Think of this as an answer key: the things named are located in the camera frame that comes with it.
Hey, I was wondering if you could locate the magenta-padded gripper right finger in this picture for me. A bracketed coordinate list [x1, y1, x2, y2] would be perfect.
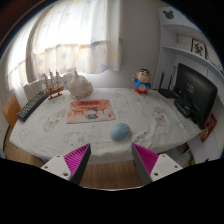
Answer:
[131, 143, 184, 186]

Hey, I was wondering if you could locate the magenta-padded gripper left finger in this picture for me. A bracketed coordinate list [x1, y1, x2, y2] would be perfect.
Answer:
[40, 143, 92, 186]

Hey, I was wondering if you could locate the light blue computer mouse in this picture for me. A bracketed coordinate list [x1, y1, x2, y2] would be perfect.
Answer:
[109, 122, 132, 142]

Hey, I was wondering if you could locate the cartoon print mouse pad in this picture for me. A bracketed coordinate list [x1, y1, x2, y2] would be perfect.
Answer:
[65, 98, 117, 125]

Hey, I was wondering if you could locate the white printed tablecloth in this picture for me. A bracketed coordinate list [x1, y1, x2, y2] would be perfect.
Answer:
[9, 87, 205, 164]

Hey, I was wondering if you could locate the dark computer keyboard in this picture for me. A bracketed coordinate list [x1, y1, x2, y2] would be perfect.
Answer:
[16, 90, 49, 123]

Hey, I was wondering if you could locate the red flat packet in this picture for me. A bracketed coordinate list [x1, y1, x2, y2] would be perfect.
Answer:
[199, 113, 218, 144]

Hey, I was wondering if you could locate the black router with antennas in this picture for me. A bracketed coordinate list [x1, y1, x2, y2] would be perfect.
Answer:
[157, 71, 179, 99]

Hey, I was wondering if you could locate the large white conch shell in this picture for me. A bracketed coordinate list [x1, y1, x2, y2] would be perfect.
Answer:
[67, 70, 95, 101]

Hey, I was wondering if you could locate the wooden model sailing ship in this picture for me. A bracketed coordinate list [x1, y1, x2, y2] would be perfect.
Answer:
[43, 69, 68, 101]

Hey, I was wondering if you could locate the cartoon boy figurine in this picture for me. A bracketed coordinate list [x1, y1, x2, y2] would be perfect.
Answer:
[132, 68, 152, 96]

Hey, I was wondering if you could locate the wooden chair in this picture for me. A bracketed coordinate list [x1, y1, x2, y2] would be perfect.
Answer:
[1, 93, 22, 129]

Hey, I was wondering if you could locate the white radiator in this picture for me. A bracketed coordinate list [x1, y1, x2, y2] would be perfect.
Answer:
[22, 78, 46, 101]

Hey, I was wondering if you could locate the black monitor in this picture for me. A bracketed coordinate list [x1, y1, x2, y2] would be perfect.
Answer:
[173, 62, 219, 130]

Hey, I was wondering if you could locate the white shelf unit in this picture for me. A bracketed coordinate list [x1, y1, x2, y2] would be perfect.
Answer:
[153, 6, 224, 168]

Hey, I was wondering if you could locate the white star print curtain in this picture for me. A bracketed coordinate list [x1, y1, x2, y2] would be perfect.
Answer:
[6, 0, 124, 91]

